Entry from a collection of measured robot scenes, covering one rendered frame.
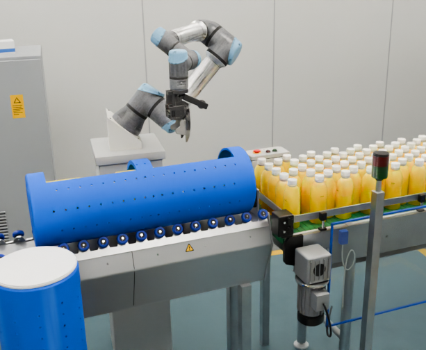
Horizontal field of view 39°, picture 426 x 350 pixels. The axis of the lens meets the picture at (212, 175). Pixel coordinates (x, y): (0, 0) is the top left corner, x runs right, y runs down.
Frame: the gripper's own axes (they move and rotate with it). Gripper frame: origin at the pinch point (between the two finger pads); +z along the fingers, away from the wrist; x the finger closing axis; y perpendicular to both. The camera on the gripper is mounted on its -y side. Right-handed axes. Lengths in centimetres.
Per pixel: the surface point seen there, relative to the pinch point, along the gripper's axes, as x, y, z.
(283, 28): -258, -176, -12
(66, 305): 51, 59, 36
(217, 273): 16, -7, 57
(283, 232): 30, -30, 36
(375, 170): 43, -63, 10
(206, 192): 19.5, -1.6, 17.5
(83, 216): 20, 47, 20
